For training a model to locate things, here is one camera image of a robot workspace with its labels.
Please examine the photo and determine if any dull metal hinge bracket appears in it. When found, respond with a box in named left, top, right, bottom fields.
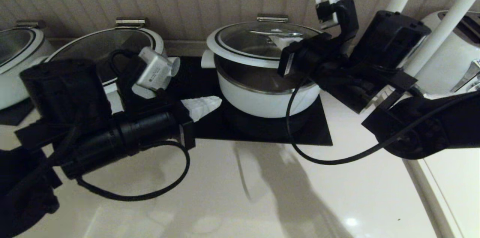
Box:
left=16, top=20, right=48, bottom=30

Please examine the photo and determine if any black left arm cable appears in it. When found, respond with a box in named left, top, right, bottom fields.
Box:
left=77, top=141, right=191, bottom=201

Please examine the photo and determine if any large pot metal hinge bracket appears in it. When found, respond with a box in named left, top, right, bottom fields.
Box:
left=115, top=17, right=149, bottom=29

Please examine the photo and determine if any glass lid with white rim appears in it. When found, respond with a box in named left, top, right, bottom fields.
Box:
left=206, top=22, right=327, bottom=69

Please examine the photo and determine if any small white pot steel rim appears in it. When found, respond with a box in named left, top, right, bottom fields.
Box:
left=201, top=50, right=324, bottom=119

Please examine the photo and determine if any narrow black induction cooktop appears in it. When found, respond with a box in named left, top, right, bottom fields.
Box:
left=0, top=97, right=36, bottom=126

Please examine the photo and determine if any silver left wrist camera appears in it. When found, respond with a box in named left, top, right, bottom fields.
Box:
left=131, top=47, right=181, bottom=99

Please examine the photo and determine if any white pot cut by frame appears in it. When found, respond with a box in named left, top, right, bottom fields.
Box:
left=0, top=29, right=57, bottom=111

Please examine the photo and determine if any wide black induction cooktop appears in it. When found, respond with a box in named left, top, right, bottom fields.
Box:
left=165, top=57, right=333, bottom=146

